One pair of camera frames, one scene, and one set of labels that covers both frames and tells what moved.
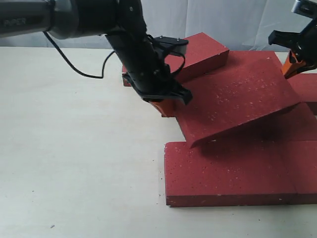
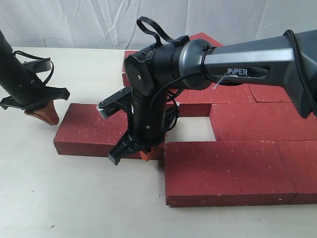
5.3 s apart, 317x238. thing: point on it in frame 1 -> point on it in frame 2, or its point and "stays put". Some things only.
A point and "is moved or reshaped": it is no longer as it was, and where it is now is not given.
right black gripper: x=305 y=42 -> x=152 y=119
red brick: x=255 y=86 -> x=82 y=131
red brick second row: x=169 y=113 is moved or reshaped
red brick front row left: x=230 y=172 stays put
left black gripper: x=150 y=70 -> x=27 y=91
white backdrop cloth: x=237 y=24 stays put
